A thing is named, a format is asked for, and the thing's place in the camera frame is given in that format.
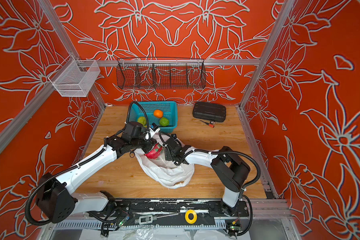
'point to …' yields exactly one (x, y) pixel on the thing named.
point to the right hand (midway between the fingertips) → (169, 152)
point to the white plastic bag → (163, 173)
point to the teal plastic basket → (163, 113)
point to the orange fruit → (158, 113)
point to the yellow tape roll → (189, 221)
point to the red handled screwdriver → (209, 125)
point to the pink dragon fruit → (154, 153)
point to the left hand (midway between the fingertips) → (156, 139)
